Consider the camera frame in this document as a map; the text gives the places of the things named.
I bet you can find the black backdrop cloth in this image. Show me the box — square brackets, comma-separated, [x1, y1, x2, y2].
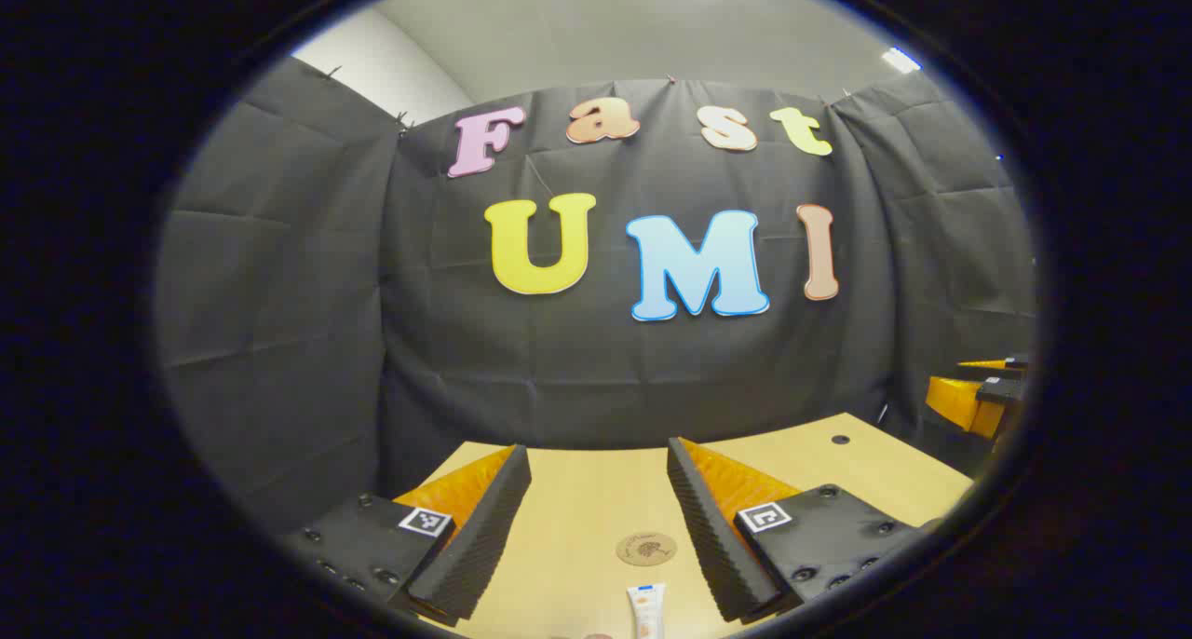
[154, 57, 1039, 528]

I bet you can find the light wooden desktop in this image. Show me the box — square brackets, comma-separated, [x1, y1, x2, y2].
[410, 413, 974, 639]

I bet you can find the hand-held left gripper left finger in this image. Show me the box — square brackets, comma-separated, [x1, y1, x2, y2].
[279, 443, 533, 629]

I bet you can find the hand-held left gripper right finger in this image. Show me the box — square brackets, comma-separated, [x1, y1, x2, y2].
[666, 436, 941, 624]

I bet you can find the round cork coaster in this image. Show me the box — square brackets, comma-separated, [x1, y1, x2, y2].
[616, 531, 678, 567]

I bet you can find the white toothpaste tube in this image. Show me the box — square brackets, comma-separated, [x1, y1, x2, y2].
[627, 583, 667, 639]

